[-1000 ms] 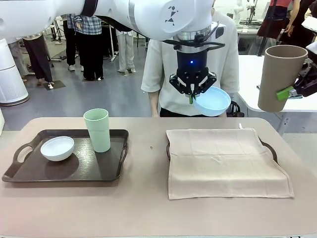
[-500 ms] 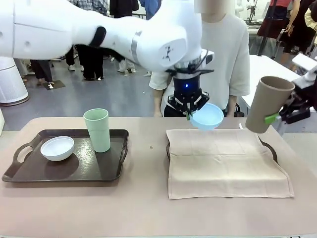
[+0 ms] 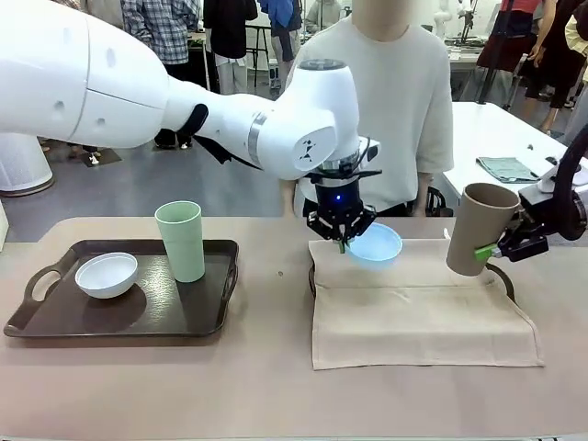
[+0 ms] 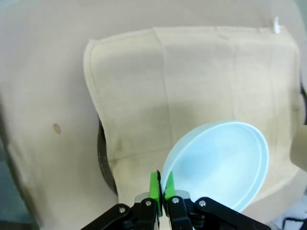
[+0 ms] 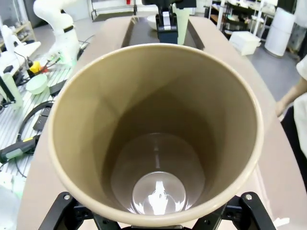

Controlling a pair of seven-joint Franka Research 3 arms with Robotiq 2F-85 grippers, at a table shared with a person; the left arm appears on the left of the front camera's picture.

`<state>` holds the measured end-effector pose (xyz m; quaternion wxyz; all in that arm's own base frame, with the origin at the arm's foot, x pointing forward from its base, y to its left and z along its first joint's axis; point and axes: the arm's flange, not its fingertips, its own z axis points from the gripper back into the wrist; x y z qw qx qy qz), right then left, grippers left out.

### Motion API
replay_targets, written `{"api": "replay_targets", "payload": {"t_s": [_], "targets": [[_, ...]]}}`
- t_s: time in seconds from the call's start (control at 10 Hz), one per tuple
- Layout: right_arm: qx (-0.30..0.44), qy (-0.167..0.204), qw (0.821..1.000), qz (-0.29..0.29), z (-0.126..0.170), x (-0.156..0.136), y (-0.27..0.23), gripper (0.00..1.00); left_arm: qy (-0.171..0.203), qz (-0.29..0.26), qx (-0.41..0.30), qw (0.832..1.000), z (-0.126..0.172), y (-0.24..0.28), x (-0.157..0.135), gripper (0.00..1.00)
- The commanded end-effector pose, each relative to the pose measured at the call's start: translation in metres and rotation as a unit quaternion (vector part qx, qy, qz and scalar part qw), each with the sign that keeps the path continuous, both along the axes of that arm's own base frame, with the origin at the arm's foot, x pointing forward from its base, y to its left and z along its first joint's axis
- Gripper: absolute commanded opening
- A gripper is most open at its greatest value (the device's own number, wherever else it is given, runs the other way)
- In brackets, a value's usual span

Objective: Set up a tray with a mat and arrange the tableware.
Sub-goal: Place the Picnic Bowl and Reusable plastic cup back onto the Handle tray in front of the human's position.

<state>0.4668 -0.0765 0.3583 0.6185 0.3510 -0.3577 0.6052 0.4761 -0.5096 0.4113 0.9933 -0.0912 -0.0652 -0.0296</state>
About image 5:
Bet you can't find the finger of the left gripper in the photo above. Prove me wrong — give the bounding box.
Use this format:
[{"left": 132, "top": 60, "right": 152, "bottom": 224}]
[{"left": 155, "top": 8, "right": 179, "bottom": 45}]

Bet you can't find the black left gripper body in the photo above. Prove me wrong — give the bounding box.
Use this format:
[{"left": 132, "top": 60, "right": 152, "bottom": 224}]
[{"left": 141, "top": 0, "right": 196, "bottom": 10}]

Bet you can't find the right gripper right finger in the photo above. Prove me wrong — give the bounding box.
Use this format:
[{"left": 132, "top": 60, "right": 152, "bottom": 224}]
[{"left": 189, "top": 191, "right": 276, "bottom": 230}]

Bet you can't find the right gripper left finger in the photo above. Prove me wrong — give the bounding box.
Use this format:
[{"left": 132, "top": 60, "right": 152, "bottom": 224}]
[{"left": 42, "top": 191, "right": 120, "bottom": 230}]

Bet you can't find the white bowl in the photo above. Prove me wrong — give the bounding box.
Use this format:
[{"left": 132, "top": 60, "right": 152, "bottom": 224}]
[{"left": 146, "top": 14, "right": 159, "bottom": 30}]

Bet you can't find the brown tall cup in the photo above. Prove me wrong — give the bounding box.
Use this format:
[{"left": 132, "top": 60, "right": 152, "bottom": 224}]
[{"left": 47, "top": 43, "right": 264, "bottom": 225}]

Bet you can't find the person's right forearm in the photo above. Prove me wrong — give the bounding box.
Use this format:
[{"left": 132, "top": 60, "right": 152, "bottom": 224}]
[{"left": 287, "top": 81, "right": 307, "bottom": 103}]

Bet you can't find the black floor mat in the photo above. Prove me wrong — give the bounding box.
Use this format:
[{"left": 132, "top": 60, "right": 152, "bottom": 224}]
[{"left": 92, "top": 12, "right": 136, "bottom": 23}]

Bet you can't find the person's right hand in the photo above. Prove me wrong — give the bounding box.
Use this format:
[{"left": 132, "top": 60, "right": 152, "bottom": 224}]
[{"left": 275, "top": 94, "right": 297, "bottom": 118}]

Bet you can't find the black grey handheld tool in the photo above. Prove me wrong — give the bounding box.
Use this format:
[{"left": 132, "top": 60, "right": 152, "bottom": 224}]
[{"left": 0, "top": 134, "right": 42, "bottom": 163}]

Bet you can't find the white storage box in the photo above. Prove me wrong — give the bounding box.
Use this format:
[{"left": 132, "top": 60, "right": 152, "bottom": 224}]
[{"left": 229, "top": 30, "right": 262, "bottom": 56}]

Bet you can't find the metal shelf rack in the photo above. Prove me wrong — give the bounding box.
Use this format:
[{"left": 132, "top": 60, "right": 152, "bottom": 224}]
[{"left": 203, "top": 0, "right": 279, "bottom": 34}]

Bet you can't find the person in light t-shirt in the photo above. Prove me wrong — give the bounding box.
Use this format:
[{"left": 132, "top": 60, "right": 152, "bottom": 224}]
[{"left": 280, "top": 58, "right": 307, "bottom": 173}]

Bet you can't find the grey slatted workbench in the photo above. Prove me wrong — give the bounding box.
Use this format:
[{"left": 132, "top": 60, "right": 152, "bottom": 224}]
[{"left": 0, "top": 55, "right": 80, "bottom": 183}]

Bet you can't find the white cylindrical bin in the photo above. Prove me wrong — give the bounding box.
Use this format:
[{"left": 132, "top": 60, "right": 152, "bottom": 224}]
[{"left": 264, "top": 6, "right": 296, "bottom": 58}]

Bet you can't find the pale green bowl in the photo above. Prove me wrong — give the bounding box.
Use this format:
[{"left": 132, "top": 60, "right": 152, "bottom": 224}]
[{"left": 25, "top": 73, "right": 48, "bottom": 95}]

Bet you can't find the wooden shelf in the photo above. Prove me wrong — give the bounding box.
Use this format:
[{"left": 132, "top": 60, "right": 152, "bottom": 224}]
[{"left": 0, "top": 21, "right": 36, "bottom": 52}]

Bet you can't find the yellow small device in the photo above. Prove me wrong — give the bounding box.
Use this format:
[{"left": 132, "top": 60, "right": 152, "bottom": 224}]
[{"left": 28, "top": 61, "right": 41, "bottom": 73}]

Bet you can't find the white printed stand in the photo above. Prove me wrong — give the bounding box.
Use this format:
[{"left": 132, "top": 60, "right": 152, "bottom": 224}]
[{"left": 0, "top": 23, "right": 42, "bottom": 59}]

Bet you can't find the dark brown handled tray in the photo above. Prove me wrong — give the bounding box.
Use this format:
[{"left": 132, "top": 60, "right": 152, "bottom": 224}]
[{"left": 120, "top": 16, "right": 205, "bottom": 51}]

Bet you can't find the black cable loop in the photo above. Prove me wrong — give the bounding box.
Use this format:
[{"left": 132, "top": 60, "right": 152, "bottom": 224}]
[{"left": 17, "top": 100, "right": 54, "bottom": 142}]

